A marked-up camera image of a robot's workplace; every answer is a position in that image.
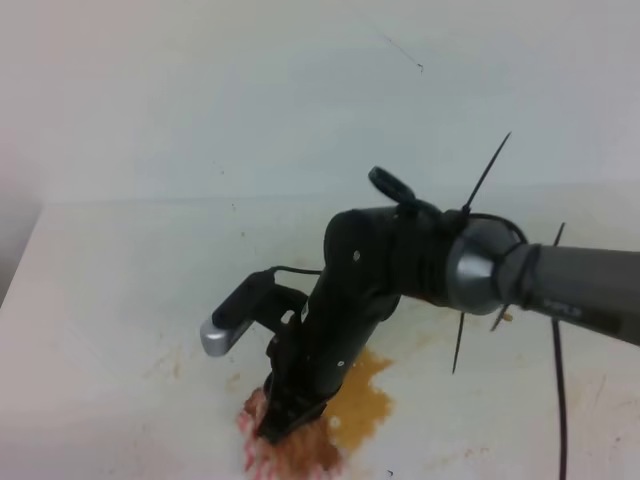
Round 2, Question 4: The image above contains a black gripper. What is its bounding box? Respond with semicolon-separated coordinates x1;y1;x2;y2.
257;207;400;443

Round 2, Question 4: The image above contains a pink rag with coffee stains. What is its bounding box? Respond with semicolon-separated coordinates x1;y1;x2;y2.
236;388;343;479

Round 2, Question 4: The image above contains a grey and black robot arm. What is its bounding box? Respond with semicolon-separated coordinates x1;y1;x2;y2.
257;167;639;443

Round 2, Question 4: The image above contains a brown coffee puddle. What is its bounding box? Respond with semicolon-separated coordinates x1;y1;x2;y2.
324;347;394;453

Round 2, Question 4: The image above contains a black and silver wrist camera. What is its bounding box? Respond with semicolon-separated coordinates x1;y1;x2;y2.
200;269;308;357

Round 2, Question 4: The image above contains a black camera cable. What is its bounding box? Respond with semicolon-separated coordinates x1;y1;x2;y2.
267;265;324;277

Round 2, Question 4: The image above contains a black hanging cable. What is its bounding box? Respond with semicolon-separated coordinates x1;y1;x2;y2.
551;317;571;480

